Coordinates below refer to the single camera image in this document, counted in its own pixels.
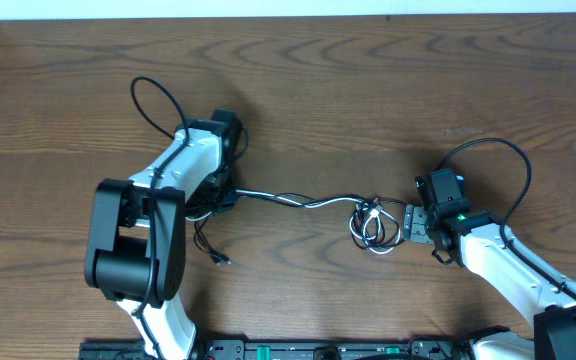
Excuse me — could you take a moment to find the black USB cable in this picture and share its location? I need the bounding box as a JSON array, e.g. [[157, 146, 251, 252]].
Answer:
[[191, 187, 409, 266]]

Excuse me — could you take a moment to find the white USB cable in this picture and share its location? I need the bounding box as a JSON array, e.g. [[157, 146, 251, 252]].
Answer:
[[185, 188, 403, 256]]

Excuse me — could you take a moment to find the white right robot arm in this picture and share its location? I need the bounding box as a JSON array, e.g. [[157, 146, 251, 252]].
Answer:
[[403, 205, 576, 359]]

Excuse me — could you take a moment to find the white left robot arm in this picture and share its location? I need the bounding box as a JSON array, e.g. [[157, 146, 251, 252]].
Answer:
[[84, 110, 243, 359]]

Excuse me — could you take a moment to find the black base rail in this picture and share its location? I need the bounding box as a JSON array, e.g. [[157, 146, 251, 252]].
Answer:
[[76, 337, 475, 360]]

